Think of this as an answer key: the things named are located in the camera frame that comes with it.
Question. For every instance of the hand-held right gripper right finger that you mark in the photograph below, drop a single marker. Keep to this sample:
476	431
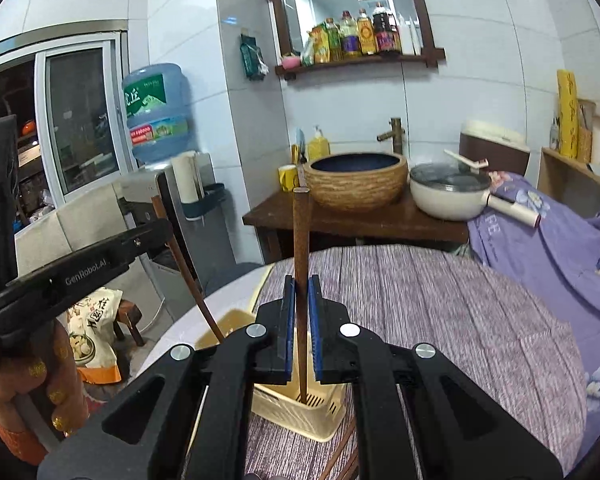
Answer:
315	332

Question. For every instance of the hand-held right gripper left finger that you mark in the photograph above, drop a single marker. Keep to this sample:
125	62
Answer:
290	327

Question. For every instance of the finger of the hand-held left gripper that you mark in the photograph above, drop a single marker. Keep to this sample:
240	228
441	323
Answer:
152	240
137	210

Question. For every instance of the yellow plastic utensil basket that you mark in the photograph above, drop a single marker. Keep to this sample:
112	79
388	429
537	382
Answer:
290	420

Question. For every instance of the person's left forearm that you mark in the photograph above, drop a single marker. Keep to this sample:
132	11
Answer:
15	440

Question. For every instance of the person's left hand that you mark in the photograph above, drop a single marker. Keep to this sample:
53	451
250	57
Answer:
62	370

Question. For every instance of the silver water dispenser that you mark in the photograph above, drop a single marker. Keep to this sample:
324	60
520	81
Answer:
180	240

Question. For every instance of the white paper roll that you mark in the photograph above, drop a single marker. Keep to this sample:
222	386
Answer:
187	177

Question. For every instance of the grey blue cup holder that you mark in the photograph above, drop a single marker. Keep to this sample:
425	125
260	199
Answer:
205	205

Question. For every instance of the printed snack bag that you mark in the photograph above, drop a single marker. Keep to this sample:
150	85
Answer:
92	340

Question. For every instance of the dark wooden stool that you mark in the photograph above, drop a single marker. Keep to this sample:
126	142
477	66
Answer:
130	317

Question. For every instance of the blue water jug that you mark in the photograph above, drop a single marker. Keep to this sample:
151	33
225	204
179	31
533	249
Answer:
155	110

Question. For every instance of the aluminium sliding window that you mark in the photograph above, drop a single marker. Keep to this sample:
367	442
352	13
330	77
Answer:
75	120

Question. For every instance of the dark wooden vanity table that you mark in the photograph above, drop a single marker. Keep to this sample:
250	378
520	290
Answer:
380	222

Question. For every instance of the purple striped tablecloth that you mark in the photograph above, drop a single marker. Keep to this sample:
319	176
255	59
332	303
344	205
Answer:
455	335

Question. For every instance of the woven pattern basin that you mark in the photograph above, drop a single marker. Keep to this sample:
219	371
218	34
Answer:
355	190

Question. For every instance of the yellow mug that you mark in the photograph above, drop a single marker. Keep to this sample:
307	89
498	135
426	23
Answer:
287	178

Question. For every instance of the yellow soap dispenser bottle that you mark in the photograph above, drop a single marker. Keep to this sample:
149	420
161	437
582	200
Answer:
319	147

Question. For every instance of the white pot with glass lid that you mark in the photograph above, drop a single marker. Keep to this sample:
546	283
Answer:
445	197

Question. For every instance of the green hanging packet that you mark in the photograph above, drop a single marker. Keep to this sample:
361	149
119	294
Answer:
252	57

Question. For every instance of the pink small bowl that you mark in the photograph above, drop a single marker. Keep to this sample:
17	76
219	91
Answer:
290	61

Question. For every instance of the bronze faucet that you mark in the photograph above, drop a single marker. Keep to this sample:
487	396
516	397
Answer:
396	135

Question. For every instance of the wooden framed mirror shelf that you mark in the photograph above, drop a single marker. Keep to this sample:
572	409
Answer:
275	20

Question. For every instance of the yellow green seasoning packet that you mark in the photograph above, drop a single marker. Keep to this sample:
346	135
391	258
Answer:
317	47

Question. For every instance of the purple floral blanket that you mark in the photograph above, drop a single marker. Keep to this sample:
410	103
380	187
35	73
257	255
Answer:
555	250

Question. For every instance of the brown white rice cooker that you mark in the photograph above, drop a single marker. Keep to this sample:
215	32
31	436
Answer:
495	150

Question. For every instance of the green bottle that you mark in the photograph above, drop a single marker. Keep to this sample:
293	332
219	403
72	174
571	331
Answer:
333	42

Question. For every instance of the yellow cooking oil bottle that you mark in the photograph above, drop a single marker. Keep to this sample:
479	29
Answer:
350	37

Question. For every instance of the orange label sauce bottle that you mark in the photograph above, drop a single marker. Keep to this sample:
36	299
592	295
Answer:
366	35

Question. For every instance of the light wooden shelf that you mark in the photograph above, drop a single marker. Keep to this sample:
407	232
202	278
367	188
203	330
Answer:
565	175

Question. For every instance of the dark soy sauce bottle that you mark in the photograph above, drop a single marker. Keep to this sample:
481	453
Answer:
386	32

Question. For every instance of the white plastic bottle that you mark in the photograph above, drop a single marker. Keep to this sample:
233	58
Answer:
411	37

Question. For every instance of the wicker holder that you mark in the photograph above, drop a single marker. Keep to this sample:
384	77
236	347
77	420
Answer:
585	140

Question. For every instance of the yellow patterned roll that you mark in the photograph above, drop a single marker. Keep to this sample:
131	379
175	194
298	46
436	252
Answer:
567	115

